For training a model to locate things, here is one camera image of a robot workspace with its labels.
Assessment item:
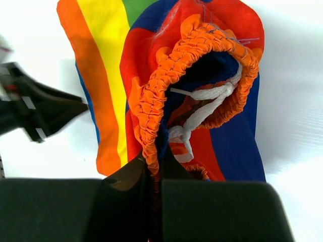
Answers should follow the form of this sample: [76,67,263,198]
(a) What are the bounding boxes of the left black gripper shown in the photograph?
[1,62,88,143]

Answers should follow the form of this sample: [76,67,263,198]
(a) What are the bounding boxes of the rainbow striped shorts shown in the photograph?
[57,1,265,241]

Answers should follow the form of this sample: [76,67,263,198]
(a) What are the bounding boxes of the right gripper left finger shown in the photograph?
[1,159,148,241]

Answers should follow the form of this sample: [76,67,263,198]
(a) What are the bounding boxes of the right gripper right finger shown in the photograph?
[160,149,293,241]

